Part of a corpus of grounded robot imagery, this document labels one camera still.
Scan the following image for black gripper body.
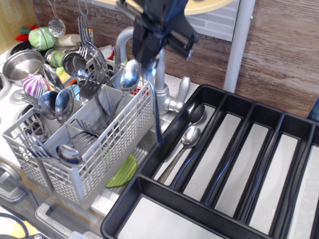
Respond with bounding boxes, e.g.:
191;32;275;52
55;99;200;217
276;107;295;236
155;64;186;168
116;0;198;37

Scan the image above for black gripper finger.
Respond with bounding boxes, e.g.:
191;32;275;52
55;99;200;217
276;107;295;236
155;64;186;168
164;32;199;60
132;17;169;66

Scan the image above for small steel spoon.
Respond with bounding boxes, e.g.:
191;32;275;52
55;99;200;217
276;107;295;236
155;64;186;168
142;59;163;147

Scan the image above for large upright steel spoon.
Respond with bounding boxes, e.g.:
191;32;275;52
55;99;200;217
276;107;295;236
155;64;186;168
113;59;141;113

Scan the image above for dark spoon in tray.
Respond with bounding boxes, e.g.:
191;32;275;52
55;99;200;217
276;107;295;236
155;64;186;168
162;104;205;162

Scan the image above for steel spoon in tray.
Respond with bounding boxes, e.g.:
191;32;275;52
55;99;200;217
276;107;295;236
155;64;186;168
158;125;201;183

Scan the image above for black cutlery tray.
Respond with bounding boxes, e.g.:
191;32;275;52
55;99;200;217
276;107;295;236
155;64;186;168
101;85;319;239

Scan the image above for grey plastic cutlery basket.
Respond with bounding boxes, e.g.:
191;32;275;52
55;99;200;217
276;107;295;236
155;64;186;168
2;80;154;210

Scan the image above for front steel spoon in basket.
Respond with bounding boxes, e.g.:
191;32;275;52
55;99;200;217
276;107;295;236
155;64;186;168
56;144;83;167

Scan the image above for steel forks at basket corner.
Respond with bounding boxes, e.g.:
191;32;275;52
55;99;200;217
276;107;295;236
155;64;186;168
19;131;52;158

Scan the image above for upright steel fork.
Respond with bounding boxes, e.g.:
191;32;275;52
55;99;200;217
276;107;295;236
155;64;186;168
114;45;121;73

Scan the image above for light wooden shelf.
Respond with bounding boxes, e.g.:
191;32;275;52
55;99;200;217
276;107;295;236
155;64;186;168
92;0;234;15

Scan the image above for silver faucet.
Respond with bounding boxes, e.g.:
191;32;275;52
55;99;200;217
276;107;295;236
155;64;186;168
116;26;190;115

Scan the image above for hanging steel strainer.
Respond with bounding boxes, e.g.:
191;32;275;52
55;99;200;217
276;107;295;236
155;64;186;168
48;0;66;38

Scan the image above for green toy cabbage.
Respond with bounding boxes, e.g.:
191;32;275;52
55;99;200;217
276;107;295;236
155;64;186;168
28;27;56;50

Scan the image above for purple toy onion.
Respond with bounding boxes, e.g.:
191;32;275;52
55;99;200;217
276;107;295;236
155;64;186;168
23;75;50;97

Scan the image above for steel pot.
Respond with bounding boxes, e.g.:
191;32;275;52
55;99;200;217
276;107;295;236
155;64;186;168
0;50;43;87

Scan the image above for green plate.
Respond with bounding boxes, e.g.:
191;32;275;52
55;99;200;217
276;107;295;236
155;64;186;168
106;154;137;188

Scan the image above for white metal post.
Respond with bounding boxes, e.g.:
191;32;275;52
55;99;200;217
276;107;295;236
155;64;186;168
223;0;256;93

